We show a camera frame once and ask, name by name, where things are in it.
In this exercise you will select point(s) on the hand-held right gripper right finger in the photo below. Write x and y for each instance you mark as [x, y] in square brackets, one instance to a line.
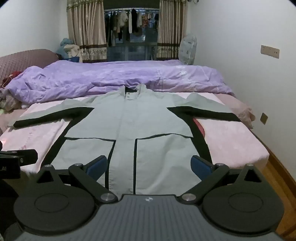
[200, 168]

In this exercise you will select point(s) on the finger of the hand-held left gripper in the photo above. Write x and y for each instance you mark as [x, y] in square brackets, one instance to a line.
[29, 156]

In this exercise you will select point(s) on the pink printed bed sheet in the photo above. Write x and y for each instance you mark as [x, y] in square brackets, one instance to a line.
[231, 141]

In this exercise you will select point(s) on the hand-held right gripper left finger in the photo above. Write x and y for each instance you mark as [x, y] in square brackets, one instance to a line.
[99, 167]

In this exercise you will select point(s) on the grey-green jacket with black trim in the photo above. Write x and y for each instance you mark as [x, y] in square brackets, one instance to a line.
[148, 120]

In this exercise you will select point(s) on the maroon pillow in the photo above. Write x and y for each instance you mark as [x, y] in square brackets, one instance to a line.
[23, 61]

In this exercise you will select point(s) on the beige wall socket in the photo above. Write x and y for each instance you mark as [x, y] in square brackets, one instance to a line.
[263, 118]

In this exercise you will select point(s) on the beige wall switch plate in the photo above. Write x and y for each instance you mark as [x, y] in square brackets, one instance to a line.
[269, 51]

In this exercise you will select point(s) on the red cloth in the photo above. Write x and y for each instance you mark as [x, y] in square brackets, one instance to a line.
[13, 76]

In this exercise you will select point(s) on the beige striped curtain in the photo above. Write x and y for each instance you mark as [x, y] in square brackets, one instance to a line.
[171, 25]
[86, 25]

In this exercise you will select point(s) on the row of hanging clothes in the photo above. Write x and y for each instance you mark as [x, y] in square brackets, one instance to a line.
[131, 20]

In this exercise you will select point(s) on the pile of mixed clothes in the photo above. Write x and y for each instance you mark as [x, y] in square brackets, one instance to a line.
[9, 100]

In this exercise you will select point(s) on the balcony glass door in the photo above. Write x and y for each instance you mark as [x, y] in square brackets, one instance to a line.
[131, 49]

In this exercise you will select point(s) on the purple duvet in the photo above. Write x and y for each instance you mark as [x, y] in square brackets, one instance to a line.
[104, 76]

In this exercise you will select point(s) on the blue and white cloth pile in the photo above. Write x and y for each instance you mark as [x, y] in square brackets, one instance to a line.
[69, 49]

